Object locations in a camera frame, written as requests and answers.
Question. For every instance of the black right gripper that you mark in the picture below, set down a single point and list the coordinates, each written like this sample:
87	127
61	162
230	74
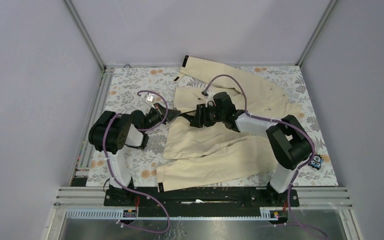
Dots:
200	118

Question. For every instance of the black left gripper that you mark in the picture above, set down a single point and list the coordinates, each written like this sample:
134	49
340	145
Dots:
165	115

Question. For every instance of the beige zip jacket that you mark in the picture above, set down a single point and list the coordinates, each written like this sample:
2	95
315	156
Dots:
210	155

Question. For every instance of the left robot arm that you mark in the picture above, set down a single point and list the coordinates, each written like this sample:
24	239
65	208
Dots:
113	132

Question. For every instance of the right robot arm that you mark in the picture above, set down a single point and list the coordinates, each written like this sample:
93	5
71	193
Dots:
289	142

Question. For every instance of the small blue black toy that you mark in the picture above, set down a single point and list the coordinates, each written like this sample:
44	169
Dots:
316	162

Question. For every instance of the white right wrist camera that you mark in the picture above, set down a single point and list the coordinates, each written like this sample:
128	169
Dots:
207	94

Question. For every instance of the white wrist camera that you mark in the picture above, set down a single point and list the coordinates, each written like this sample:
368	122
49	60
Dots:
150	99
207	94

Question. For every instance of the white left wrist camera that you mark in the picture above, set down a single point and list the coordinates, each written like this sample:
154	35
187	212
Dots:
150	99

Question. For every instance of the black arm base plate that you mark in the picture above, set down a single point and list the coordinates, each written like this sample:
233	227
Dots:
196	202

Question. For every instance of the aluminium frame left post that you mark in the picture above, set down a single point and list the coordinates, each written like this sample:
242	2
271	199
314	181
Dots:
72	11

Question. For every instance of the aluminium frame post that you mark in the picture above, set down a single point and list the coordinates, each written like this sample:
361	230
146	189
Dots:
318	29
72	11

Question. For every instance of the aluminium frame right post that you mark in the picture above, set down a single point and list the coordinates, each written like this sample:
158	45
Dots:
318	29

